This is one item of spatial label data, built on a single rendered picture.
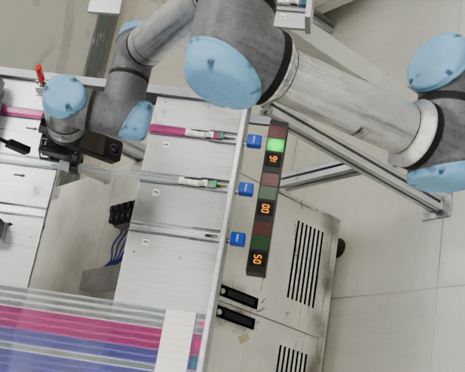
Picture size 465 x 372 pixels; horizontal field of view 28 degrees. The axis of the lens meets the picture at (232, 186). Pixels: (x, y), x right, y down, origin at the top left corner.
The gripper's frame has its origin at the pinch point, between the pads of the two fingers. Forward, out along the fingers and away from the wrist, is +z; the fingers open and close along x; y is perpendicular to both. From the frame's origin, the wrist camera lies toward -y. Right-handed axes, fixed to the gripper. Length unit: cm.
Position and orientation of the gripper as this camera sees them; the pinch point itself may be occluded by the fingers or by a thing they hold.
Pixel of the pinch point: (80, 166)
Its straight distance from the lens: 195.4
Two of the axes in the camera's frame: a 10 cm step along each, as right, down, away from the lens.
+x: -1.6, 9.2, -3.6
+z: -1.3, 3.4, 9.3
